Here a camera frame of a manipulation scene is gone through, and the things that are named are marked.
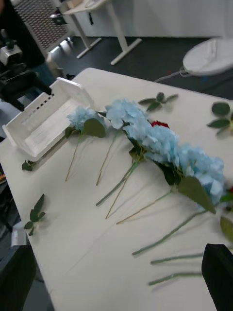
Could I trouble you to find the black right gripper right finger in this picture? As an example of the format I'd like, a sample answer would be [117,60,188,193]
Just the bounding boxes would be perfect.
[201,242,233,311]

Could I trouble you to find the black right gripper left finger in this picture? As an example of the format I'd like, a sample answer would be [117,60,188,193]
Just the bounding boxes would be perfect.
[0,244,37,311]

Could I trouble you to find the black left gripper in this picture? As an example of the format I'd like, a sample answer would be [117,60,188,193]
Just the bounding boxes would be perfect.
[0,69,53,112]

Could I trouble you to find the pale blue artificial flower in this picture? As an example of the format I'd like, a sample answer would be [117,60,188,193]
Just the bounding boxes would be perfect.
[105,120,182,219]
[64,105,107,182]
[116,143,226,225]
[96,98,149,187]

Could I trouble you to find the shallow white box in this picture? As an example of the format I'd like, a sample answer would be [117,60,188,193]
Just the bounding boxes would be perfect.
[2,77,95,158]

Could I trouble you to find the green leaf twig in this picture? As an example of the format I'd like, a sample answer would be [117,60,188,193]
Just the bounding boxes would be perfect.
[138,91,179,112]
[23,193,47,237]
[21,159,36,172]
[207,101,233,136]

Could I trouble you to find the perforated metal panel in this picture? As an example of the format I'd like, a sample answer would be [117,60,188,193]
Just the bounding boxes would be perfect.
[12,0,71,58]

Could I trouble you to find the white desk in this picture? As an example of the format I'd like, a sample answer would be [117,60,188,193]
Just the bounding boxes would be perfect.
[60,0,143,66]

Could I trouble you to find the round white floor base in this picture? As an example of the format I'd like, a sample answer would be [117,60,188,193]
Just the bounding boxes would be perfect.
[182,38,233,77]

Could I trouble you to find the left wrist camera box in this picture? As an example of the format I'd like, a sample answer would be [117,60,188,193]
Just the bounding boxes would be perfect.
[0,45,23,66]

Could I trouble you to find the white cable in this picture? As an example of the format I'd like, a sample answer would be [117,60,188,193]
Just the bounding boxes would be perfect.
[153,67,193,83]

